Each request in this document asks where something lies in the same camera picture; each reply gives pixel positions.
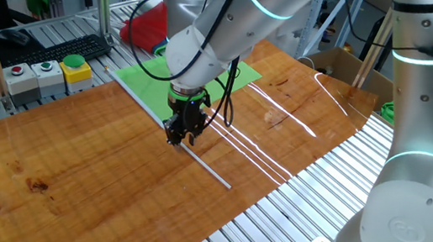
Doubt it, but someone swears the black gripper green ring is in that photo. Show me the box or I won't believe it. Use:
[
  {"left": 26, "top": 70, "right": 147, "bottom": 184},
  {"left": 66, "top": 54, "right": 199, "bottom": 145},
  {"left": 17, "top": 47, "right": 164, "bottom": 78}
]
[{"left": 157, "top": 78, "right": 218, "bottom": 151}]

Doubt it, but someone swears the green plastic sheet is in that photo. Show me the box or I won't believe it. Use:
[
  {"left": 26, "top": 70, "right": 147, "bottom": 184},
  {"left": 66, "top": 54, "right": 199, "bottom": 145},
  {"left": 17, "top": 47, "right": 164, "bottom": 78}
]
[{"left": 104, "top": 40, "right": 277, "bottom": 205}]

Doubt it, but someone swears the red mesh bag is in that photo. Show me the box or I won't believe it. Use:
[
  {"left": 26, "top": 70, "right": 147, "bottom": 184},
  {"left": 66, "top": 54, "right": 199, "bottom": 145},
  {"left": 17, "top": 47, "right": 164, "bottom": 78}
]
[{"left": 115, "top": 1, "right": 175, "bottom": 60}]

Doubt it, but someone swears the glossy wood-grain mat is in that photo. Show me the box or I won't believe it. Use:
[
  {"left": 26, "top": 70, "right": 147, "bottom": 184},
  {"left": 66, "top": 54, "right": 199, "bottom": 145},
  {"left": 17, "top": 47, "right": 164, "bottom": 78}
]
[{"left": 0, "top": 25, "right": 400, "bottom": 242}]

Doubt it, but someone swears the yellow box green pushbutton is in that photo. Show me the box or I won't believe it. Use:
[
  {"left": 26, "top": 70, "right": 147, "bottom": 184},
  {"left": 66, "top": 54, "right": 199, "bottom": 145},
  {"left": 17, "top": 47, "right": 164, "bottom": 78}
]
[{"left": 58, "top": 51, "right": 96, "bottom": 95}]

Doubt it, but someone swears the grey box green button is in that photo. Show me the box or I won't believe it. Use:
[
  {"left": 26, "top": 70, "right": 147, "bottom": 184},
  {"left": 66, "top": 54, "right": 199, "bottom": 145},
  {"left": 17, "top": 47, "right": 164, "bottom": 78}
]
[{"left": 29, "top": 58, "right": 68, "bottom": 100}]

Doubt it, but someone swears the black keyboard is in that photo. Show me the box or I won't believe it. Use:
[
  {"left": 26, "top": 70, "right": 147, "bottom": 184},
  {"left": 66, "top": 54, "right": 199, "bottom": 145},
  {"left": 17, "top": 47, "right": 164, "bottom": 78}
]
[{"left": 0, "top": 31, "right": 114, "bottom": 75}]

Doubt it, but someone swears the grey metal shelf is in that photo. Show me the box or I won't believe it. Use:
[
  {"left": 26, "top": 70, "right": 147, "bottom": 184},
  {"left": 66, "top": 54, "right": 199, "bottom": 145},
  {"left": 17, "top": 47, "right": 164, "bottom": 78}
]
[{"left": 283, "top": 0, "right": 400, "bottom": 61}]

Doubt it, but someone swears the cardboard box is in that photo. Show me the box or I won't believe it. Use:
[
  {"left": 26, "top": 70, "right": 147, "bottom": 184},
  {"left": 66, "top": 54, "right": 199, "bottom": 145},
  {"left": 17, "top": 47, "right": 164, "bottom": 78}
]
[{"left": 299, "top": 39, "right": 398, "bottom": 121}]

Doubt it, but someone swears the grey box red button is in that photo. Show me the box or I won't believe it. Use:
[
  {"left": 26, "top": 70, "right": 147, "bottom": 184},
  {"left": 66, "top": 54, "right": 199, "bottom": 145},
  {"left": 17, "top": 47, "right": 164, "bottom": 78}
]
[{"left": 1, "top": 60, "right": 43, "bottom": 108}]

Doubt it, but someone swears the green hanging cloth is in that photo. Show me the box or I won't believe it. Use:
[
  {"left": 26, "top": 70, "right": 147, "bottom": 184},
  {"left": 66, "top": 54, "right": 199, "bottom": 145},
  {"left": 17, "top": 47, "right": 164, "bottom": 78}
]
[{"left": 24, "top": 0, "right": 53, "bottom": 20}]

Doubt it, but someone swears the black computer mouse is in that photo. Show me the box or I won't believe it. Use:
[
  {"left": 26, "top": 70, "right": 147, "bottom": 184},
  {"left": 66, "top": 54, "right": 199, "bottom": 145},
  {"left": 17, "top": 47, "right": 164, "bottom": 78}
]
[{"left": 0, "top": 26, "right": 33, "bottom": 50}]

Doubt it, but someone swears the black case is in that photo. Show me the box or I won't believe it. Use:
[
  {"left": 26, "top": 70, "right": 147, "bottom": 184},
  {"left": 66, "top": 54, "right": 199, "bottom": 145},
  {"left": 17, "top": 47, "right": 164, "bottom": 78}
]
[{"left": 354, "top": 16, "right": 393, "bottom": 63}]

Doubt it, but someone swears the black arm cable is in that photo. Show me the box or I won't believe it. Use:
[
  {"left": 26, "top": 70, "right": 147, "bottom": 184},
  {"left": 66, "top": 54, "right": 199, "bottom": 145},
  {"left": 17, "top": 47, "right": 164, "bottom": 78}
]
[{"left": 122, "top": 0, "right": 281, "bottom": 140}]

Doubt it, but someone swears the aluminium frame post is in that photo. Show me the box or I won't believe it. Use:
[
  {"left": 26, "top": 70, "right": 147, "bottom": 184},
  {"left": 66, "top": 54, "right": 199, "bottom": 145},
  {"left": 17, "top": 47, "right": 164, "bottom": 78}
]
[{"left": 95, "top": 0, "right": 119, "bottom": 47}]

